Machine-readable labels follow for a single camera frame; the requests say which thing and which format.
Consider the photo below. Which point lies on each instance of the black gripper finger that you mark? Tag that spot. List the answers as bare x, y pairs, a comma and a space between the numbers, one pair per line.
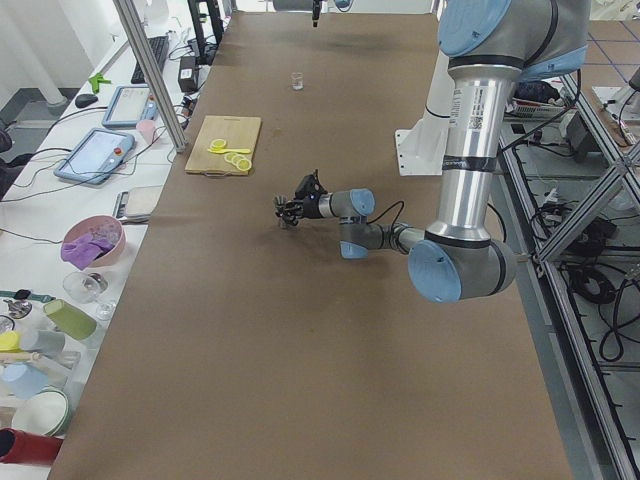
289, 218
282, 202

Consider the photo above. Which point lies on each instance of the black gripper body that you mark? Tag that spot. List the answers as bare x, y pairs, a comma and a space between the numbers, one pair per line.
310, 208

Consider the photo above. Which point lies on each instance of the small clear glass cup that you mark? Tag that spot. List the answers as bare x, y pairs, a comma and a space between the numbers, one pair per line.
297, 81

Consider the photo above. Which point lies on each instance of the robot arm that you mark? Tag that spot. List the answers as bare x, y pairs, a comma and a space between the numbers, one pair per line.
491, 47

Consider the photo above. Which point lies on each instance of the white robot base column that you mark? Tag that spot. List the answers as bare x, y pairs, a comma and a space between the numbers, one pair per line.
420, 150

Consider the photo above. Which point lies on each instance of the pink plastic cup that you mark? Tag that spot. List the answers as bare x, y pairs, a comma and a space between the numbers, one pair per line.
146, 128

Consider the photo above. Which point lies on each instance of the green plastic cup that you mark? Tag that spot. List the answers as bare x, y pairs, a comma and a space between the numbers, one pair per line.
70, 319

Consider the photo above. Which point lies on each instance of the light blue cup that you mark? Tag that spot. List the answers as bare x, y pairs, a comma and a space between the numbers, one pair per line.
24, 380

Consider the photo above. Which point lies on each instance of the red cup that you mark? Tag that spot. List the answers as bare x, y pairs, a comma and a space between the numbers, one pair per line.
20, 447

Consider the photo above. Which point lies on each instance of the lemon slice stack lower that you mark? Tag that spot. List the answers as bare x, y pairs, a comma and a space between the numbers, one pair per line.
240, 161

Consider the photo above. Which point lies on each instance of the bamboo cutting board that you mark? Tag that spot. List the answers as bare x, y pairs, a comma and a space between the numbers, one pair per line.
239, 132

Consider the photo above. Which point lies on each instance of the yellow plastic knife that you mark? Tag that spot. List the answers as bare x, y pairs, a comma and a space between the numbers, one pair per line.
229, 150

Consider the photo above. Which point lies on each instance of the lemon slice on board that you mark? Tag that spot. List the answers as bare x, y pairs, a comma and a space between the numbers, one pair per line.
217, 145

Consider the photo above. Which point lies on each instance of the blue teach pendant far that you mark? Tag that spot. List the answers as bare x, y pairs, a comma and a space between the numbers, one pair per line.
128, 106

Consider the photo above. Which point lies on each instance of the blue teach pendant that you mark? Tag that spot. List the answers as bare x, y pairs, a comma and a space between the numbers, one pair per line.
128, 106
95, 157

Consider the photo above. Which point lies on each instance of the pink bowl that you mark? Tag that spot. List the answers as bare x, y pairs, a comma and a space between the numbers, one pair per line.
103, 226

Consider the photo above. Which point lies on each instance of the blue teach pendant near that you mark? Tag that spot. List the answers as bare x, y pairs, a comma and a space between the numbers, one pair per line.
95, 157

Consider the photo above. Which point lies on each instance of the purple cloth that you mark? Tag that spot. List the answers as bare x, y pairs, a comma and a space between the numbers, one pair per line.
84, 250

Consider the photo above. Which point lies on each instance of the clear wine glass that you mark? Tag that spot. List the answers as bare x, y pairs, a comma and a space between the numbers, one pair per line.
88, 288

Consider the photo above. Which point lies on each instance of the black computer mouse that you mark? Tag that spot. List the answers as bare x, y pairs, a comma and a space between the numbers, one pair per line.
84, 100

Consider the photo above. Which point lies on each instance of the white green bowl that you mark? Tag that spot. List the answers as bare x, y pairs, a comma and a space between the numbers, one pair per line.
47, 413

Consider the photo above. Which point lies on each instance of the aluminium frame post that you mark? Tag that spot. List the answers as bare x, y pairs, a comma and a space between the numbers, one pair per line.
142, 51

